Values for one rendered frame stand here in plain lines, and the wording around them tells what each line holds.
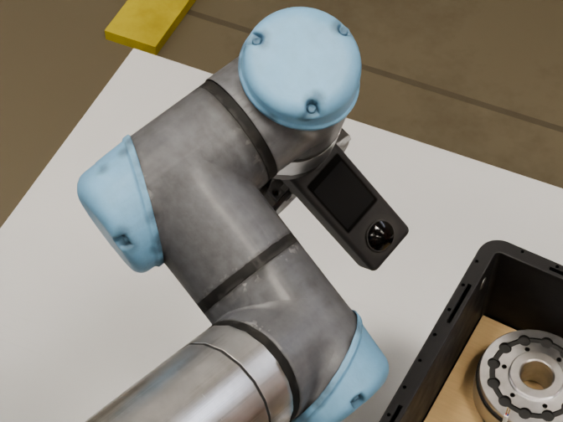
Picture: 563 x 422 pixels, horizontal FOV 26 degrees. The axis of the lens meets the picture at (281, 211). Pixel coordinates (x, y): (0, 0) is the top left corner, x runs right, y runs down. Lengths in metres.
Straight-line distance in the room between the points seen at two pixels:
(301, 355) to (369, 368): 0.05
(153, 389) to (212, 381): 0.03
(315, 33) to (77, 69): 1.84
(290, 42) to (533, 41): 1.92
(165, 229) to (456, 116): 1.76
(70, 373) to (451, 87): 1.40
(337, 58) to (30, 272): 0.70
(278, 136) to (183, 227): 0.08
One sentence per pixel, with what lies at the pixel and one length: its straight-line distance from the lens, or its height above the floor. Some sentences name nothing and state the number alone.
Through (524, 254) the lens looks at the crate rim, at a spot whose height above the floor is 0.93.
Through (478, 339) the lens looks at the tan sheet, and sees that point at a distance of 1.16.
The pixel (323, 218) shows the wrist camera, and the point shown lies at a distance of 0.92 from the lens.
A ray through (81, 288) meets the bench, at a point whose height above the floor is 0.70.
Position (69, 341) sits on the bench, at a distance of 1.32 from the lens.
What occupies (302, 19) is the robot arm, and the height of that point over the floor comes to 1.29.
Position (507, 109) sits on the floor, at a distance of 2.49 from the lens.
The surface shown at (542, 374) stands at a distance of 1.13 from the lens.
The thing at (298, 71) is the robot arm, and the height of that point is 1.28.
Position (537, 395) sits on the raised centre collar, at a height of 0.87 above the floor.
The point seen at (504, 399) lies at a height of 0.86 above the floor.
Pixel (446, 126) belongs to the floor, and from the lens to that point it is 2.44.
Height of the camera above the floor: 1.80
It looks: 52 degrees down
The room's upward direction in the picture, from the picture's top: straight up
